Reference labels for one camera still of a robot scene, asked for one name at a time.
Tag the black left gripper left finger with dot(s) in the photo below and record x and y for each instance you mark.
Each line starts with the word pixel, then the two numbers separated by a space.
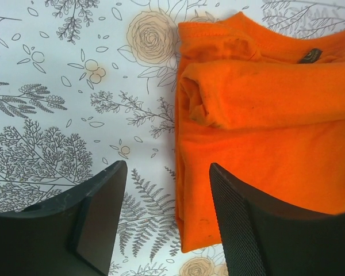
pixel 72 233

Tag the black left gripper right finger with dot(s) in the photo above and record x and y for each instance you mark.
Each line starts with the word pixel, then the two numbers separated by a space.
pixel 262 235

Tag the floral patterned table mat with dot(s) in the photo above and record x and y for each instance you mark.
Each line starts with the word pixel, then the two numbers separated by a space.
pixel 86 83

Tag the orange t-shirt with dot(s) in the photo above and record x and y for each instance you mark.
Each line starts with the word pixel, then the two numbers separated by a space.
pixel 268 108

